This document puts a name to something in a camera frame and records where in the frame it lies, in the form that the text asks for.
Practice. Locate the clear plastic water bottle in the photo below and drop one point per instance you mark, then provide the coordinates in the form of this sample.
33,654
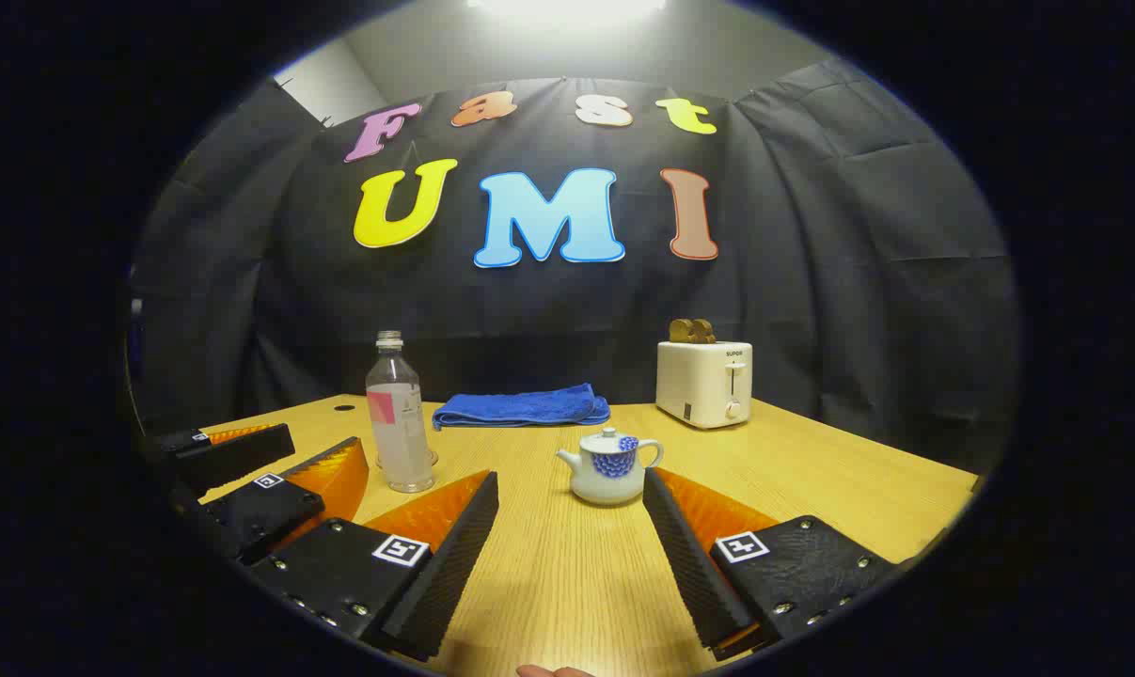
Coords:
398,432

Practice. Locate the folded blue towel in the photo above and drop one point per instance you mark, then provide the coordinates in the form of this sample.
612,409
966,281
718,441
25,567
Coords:
520,407

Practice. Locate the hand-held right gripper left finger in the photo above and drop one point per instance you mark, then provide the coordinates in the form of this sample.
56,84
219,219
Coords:
454,564

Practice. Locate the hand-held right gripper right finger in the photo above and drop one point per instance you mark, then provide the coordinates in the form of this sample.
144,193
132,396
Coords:
689,564

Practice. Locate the black backdrop cloth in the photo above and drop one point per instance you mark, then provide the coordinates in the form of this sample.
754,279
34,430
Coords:
811,282

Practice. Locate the white toaster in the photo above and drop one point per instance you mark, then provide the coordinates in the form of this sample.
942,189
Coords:
699,385

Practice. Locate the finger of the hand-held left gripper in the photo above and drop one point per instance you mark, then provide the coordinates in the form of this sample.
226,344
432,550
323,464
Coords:
266,512
238,456

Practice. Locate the white teacup lid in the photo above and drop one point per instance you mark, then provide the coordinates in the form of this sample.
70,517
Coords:
609,440

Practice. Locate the round brown coaster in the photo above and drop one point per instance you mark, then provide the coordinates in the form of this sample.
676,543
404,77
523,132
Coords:
432,459

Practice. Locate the brown bread slice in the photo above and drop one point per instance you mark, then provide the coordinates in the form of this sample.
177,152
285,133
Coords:
704,331
680,331

